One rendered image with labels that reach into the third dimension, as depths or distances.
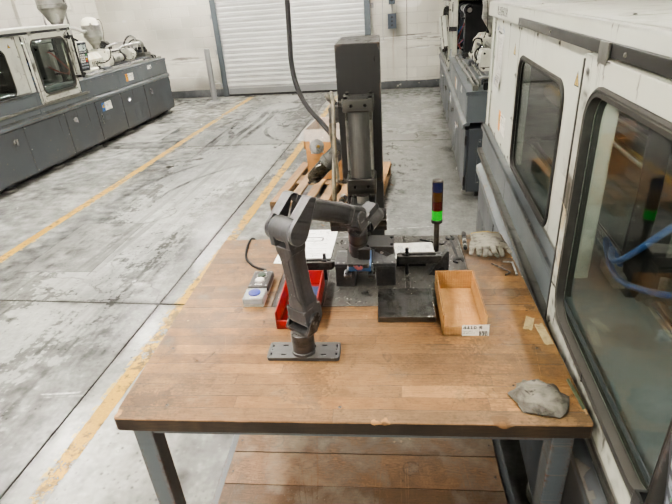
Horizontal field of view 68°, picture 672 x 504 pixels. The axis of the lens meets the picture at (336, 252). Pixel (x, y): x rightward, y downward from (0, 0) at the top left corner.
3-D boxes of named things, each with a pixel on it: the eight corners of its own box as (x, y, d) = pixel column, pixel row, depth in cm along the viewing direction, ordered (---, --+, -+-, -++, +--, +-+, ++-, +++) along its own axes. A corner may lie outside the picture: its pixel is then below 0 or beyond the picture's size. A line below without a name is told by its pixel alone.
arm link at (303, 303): (306, 312, 139) (283, 210, 122) (324, 320, 135) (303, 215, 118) (291, 325, 135) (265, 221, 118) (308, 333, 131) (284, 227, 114)
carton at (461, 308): (442, 338, 140) (443, 315, 137) (434, 291, 162) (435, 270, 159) (488, 338, 139) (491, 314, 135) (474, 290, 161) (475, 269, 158)
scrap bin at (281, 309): (276, 329, 148) (274, 312, 146) (290, 285, 170) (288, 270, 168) (316, 328, 147) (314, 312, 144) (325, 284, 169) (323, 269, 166)
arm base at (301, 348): (268, 322, 138) (262, 337, 132) (339, 321, 136) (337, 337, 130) (271, 344, 142) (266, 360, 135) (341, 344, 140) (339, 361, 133)
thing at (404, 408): (187, 620, 161) (110, 418, 120) (255, 400, 248) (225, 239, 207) (544, 642, 149) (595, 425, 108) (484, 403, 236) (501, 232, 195)
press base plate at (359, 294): (272, 314, 161) (271, 306, 159) (296, 245, 205) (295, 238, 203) (477, 312, 154) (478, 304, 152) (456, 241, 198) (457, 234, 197)
